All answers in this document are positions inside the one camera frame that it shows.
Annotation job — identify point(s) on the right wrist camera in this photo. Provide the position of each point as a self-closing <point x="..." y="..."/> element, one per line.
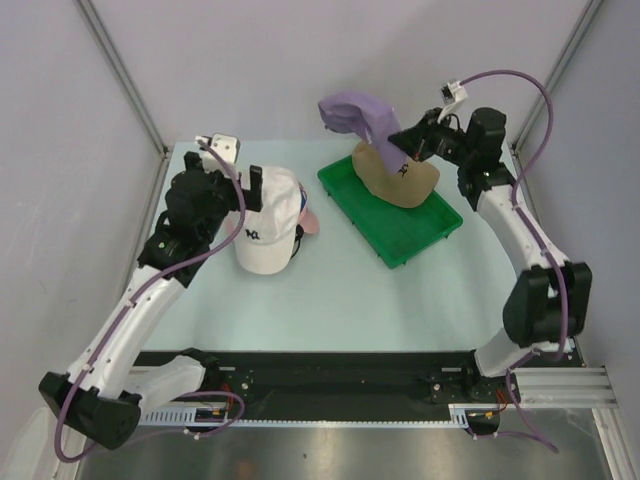
<point x="454" y="95"/>

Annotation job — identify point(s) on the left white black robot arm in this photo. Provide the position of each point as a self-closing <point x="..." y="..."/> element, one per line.
<point x="93" y="396"/>

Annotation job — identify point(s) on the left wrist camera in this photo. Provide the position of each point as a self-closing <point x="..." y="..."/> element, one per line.
<point x="227" y="147"/>

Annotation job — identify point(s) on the green plastic tray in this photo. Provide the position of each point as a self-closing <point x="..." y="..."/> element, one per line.
<point x="397" y="235"/>

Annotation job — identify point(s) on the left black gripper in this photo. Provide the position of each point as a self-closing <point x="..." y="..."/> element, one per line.
<point x="194" y="159"/>

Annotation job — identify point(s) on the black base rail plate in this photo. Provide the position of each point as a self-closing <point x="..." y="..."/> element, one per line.
<point x="355" y="387"/>

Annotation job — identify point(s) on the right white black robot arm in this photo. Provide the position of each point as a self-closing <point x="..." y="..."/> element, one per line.
<point x="549" y="301"/>

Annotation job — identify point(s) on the aluminium frame beam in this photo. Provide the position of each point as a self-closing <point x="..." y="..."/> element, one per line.
<point x="560" y="385"/>

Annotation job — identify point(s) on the aluminium corner post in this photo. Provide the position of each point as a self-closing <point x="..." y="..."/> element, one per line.
<point x="569" y="51"/>
<point x="115" y="62"/>

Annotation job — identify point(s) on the right aluminium corner post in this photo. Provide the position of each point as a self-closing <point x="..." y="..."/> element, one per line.
<point x="569" y="51"/>

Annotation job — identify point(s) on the tan cap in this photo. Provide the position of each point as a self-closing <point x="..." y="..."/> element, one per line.
<point x="408" y="188"/>

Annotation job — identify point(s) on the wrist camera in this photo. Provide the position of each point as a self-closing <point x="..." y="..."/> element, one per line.
<point x="454" y="95"/>
<point x="227" y="147"/>

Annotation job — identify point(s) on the pink LA cap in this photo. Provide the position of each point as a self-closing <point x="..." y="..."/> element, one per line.
<point x="309" y="222"/>

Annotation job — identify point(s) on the blue mesh cap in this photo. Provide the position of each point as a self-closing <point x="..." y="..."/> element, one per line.
<point x="300" y="231"/>

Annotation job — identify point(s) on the purple cap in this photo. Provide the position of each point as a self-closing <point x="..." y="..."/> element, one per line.
<point x="370" y="119"/>

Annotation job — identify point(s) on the white NY cap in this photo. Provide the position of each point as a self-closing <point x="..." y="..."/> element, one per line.
<point x="265" y="244"/>

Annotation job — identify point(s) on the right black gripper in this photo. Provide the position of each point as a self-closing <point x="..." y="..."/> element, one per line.
<point x="418" y="140"/>

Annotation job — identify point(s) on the left aluminium corner post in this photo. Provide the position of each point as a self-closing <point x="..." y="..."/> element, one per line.
<point x="115" y="62"/>

